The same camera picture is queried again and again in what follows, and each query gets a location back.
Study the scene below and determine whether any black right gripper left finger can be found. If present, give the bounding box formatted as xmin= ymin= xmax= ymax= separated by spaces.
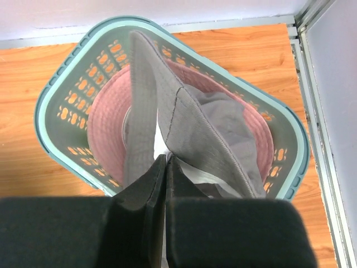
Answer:
xmin=1 ymin=156 xmax=167 ymax=267

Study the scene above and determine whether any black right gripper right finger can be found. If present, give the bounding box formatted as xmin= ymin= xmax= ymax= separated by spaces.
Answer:
xmin=166 ymin=157 xmax=317 ymax=267

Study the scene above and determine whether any grey hat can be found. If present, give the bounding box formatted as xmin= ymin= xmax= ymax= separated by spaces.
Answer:
xmin=123 ymin=31 xmax=273 ymax=198

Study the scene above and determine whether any dusty pink hat in basket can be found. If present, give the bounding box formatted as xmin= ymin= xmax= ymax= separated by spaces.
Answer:
xmin=87 ymin=62 xmax=274 ymax=184

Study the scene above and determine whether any grey plastic basket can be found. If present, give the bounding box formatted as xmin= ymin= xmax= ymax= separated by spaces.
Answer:
xmin=34 ymin=16 xmax=310 ymax=200

